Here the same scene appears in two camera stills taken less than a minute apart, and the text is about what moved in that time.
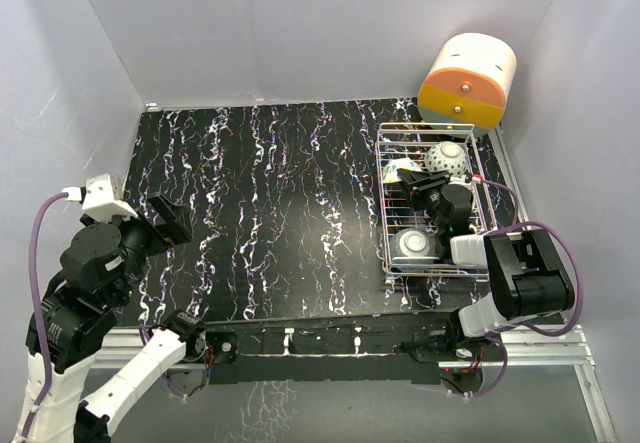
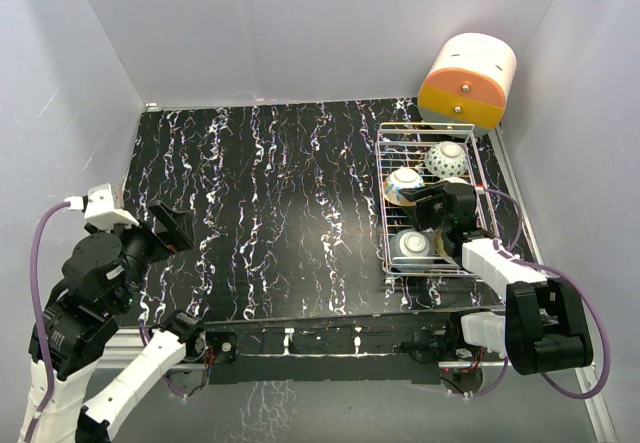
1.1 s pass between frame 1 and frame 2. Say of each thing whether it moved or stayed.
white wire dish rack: stayed
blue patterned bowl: stayed
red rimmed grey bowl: stayed
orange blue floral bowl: moved
